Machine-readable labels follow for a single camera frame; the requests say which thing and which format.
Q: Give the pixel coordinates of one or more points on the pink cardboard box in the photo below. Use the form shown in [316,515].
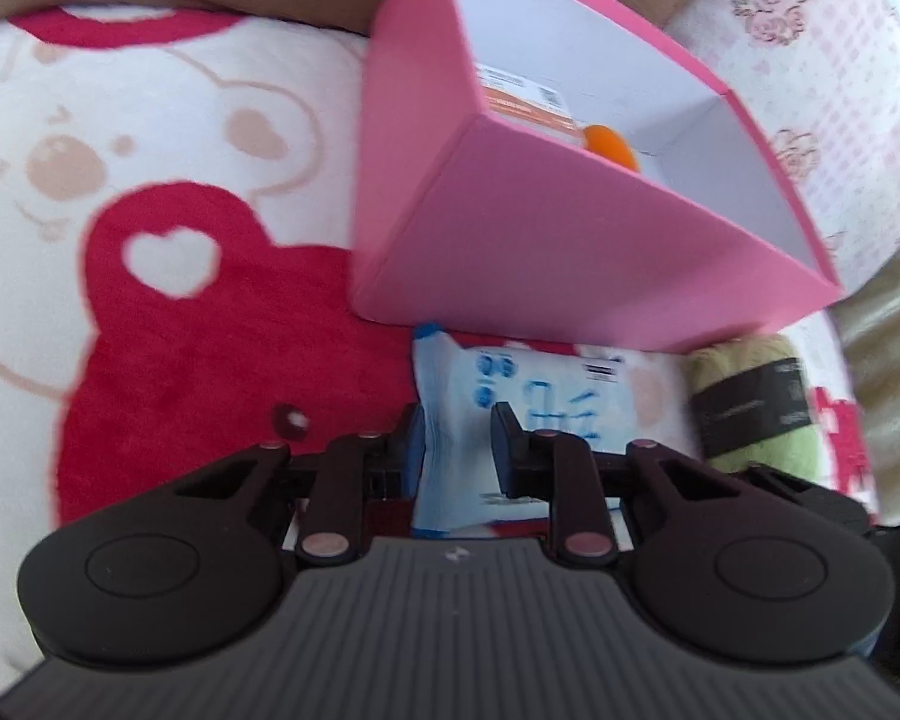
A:
[532,240]

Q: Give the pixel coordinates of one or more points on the clear plastic floss pick box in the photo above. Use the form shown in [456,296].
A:
[521,101]

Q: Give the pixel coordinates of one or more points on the blue wet wipes pack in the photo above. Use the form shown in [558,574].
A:
[465,390]

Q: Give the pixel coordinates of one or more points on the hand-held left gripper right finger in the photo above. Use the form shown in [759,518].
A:
[504,450]

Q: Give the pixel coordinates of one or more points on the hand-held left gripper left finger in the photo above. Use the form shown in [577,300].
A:
[412,450]

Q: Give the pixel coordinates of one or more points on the bear printed blanket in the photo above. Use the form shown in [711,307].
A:
[157,352]

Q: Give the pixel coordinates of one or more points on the pink checked pillow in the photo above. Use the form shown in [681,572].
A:
[832,52]

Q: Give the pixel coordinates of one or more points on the green yarn ball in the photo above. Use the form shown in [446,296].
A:
[742,367]

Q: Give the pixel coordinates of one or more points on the beige leather bed frame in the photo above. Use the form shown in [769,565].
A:
[892,360]

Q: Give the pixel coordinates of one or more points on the orange makeup sponge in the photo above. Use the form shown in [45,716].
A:
[607,142]

